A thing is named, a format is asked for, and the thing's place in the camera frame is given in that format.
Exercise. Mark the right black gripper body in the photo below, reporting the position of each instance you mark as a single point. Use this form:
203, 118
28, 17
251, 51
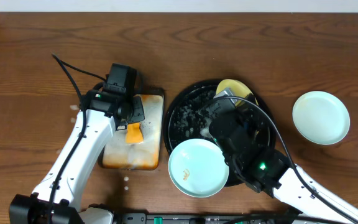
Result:
256, 122

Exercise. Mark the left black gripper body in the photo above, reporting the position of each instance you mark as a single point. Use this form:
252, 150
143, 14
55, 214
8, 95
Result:
136, 109

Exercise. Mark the yellow plate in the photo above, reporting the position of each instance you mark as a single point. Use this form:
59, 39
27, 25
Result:
239, 89

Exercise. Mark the orange sponge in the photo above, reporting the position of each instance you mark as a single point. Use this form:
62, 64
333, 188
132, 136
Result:
134, 134

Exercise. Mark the light blue plate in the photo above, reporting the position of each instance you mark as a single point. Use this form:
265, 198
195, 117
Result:
321, 117
197, 168

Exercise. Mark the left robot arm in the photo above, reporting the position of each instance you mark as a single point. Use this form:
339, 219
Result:
109, 105

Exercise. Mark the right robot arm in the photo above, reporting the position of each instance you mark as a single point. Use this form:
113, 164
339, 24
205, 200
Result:
276, 174

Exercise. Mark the black round tray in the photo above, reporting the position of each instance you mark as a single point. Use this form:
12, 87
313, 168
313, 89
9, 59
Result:
182, 120

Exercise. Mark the black rectangular soapy tray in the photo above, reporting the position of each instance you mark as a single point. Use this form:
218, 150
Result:
144, 155

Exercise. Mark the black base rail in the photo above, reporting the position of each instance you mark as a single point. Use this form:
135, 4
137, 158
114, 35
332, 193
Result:
143, 218

